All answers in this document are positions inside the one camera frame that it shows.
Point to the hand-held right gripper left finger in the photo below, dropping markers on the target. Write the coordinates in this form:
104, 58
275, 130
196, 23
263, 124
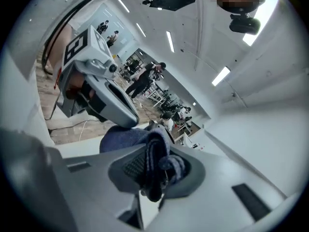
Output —
96, 178

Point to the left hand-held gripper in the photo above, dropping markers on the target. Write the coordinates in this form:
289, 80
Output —
83, 54

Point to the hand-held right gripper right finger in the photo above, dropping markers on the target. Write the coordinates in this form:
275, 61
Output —
217, 202

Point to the blue cloth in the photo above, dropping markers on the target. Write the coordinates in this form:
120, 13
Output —
125, 139

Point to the person's left forearm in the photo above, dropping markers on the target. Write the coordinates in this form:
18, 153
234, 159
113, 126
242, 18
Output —
60, 47

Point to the person's left hand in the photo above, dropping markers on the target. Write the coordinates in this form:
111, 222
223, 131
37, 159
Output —
77, 86

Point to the white desk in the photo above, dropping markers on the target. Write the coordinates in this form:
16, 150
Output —
155, 98

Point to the long ceiling light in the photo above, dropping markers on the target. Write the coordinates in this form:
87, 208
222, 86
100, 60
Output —
220, 76
123, 4
141, 30
170, 41

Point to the black head-mounted camera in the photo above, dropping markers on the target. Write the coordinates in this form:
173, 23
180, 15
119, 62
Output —
245, 24

